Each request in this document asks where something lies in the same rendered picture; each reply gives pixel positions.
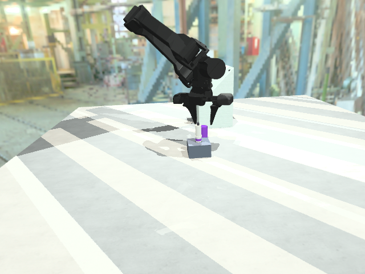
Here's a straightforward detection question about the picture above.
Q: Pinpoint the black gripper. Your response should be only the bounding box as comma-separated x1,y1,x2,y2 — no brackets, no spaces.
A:
173,77,233,125

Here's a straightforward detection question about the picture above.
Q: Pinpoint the purple marker cap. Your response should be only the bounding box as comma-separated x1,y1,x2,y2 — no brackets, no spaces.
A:
201,125,208,138

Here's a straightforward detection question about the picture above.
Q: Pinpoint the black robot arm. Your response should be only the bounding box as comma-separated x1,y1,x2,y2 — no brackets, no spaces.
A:
123,5,226,106

